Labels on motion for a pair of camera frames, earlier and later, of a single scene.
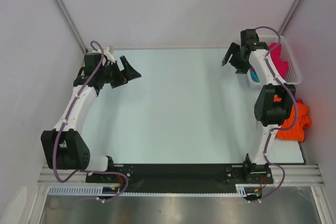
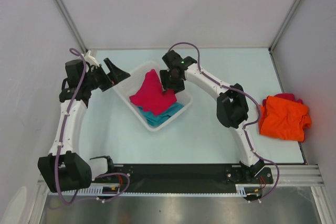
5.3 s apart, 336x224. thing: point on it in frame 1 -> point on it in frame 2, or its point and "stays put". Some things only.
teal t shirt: (254, 75) -> (154, 120)
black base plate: (180, 178) stays put
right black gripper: (242, 68) -> (164, 75)
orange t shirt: (297, 132) stays put
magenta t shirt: (282, 66) -> (151, 96)
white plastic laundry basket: (294, 77) -> (135, 81)
